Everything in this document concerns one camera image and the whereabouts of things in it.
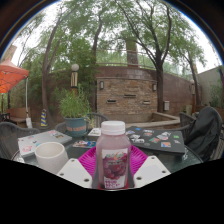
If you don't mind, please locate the orange canopy tent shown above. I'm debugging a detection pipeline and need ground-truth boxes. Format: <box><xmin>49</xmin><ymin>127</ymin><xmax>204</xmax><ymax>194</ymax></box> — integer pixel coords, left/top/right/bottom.
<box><xmin>0</xmin><ymin>58</ymin><xmax>31</xmax><ymax>128</ymax></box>

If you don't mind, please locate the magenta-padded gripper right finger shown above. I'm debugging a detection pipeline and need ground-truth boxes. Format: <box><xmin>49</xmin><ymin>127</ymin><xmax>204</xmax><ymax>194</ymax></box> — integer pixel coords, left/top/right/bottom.
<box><xmin>129</xmin><ymin>145</ymin><xmax>172</xmax><ymax>188</ymax></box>

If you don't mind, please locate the leaning grey-trunked tree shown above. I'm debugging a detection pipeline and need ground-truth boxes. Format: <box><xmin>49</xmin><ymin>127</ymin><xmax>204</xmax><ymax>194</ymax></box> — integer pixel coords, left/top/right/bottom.
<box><xmin>29</xmin><ymin>0</ymin><xmax>108</xmax><ymax>128</ymax></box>

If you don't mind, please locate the white ceramic mug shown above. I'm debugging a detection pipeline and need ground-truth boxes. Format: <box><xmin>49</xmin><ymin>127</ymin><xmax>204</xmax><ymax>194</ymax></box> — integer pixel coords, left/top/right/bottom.
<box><xmin>34</xmin><ymin>141</ymin><xmax>70</xmax><ymax>175</ymax></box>

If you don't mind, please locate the black laptop with stickers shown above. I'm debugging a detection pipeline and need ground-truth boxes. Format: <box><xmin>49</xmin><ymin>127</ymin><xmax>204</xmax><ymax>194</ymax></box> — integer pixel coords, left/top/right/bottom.
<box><xmin>125</xmin><ymin>125</ymin><xmax>186</xmax><ymax>155</ymax></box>

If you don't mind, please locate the blue yellow striped cone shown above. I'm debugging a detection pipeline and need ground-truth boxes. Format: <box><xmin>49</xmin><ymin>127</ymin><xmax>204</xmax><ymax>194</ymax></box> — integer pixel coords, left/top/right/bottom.
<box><xmin>40</xmin><ymin>108</ymin><xmax>49</xmax><ymax>128</ymax></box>

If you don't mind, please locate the black jacket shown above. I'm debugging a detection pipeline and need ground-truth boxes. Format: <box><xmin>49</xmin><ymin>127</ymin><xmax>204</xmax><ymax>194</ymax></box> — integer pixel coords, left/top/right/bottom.
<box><xmin>193</xmin><ymin>106</ymin><xmax>223</xmax><ymax>163</ymax></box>

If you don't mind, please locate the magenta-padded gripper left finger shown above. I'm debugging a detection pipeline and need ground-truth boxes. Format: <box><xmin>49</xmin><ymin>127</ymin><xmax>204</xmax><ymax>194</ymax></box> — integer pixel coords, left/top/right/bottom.
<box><xmin>57</xmin><ymin>146</ymin><xmax>101</xmax><ymax>189</ymax></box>

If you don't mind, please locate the wooden bench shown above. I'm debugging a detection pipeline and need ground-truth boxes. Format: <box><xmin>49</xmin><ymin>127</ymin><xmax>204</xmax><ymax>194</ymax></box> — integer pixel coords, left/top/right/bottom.
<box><xmin>4</xmin><ymin>107</ymin><xmax>31</xmax><ymax>125</ymax></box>

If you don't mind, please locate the dark-trunked tree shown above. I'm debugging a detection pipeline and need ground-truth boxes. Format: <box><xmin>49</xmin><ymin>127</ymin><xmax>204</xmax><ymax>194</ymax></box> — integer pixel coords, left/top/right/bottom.
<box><xmin>113</xmin><ymin>0</ymin><xmax>204</xmax><ymax>114</ymax></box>

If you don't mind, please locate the white printed card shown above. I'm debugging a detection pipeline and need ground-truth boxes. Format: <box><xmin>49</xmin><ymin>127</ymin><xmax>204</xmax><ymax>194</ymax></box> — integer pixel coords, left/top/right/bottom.
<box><xmin>87</xmin><ymin>127</ymin><xmax>103</xmax><ymax>138</ymax></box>

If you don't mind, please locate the grey laptop with stickers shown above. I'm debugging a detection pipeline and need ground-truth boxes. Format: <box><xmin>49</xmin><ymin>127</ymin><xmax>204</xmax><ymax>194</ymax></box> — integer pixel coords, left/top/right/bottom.
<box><xmin>17</xmin><ymin>129</ymin><xmax>73</xmax><ymax>158</ymax></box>

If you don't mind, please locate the globe-topped lamp post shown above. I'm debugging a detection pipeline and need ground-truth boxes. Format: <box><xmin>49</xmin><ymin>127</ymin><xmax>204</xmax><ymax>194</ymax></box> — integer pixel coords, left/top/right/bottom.
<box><xmin>189</xmin><ymin>79</ymin><xmax>198</xmax><ymax>111</ymax></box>
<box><xmin>70</xmin><ymin>63</ymin><xmax>80</xmax><ymax>98</ymax></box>

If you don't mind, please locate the green plant in teal pot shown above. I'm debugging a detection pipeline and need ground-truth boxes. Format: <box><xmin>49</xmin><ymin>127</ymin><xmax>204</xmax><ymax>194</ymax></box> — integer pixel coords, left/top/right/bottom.
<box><xmin>59</xmin><ymin>88</ymin><xmax>92</xmax><ymax>138</ymax></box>

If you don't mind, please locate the pink juice bottle white cap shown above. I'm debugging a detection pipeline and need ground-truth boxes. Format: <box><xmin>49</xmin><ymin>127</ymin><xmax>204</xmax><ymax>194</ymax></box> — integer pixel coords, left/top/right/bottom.
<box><xmin>95</xmin><ymin>120</ymin><xmax>132</xmax><ymax>191</ymax></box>

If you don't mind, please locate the colourful photo card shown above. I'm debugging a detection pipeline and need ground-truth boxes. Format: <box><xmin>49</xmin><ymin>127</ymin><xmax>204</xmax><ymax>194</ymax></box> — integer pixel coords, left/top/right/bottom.
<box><xmin>72</xmin><ymin>139</ymin><xmax>97</xmax><ymax>149</ymax></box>

